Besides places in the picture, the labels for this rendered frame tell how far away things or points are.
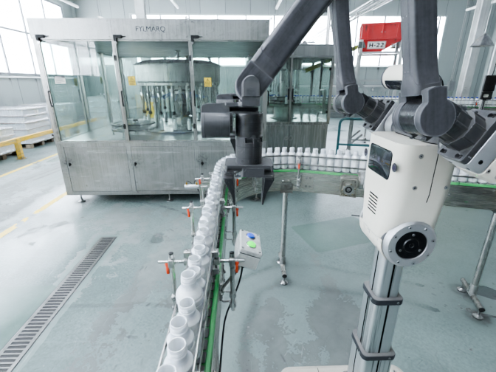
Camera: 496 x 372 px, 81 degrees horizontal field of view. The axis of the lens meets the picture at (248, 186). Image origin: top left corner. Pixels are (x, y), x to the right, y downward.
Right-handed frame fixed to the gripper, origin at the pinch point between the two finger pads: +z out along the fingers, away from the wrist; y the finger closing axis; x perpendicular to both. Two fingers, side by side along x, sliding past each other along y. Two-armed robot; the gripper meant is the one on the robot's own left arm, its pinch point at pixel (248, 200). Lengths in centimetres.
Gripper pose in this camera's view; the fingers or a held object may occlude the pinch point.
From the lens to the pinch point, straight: 66.4
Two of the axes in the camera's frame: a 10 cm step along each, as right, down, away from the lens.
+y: 10.0, 0.0, 0.2
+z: -0.1, 9.4, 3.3
